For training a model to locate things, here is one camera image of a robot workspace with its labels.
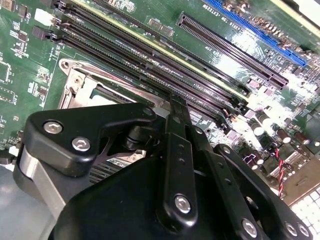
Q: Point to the silver CPU plate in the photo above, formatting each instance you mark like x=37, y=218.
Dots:
x=105, y=95

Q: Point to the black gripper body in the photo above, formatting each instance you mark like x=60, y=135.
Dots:
x=112, y=212

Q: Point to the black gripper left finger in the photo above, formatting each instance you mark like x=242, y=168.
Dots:
x=50, y=147

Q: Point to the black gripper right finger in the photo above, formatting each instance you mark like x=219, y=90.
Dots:
x=232, y=197

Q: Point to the thin metal locking lever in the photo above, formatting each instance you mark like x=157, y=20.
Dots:
x=117, y=78

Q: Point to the metal socket cover frame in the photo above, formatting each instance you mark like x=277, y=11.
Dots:
x=82, y=93

